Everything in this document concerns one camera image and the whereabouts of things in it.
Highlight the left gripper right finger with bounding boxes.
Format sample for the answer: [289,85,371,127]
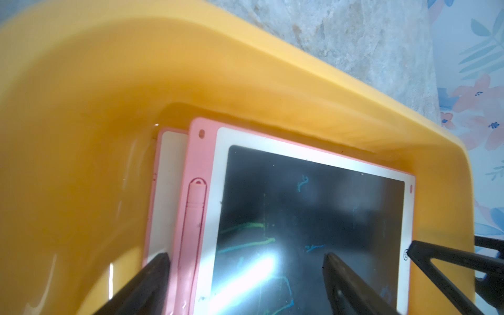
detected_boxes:
[322,253,398,314]

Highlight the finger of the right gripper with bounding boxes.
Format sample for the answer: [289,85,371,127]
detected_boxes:
[408,240,503,314]
[475,236,503,256]

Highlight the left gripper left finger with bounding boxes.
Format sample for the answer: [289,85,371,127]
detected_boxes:
[94,253,170,315]

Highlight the pink white writing tablet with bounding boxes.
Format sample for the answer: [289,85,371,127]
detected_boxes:
[165,118,416,314]
[142,128,188,266]

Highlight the yellow plastic storage box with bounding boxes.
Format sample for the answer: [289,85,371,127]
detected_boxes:
[1,1,475,314]

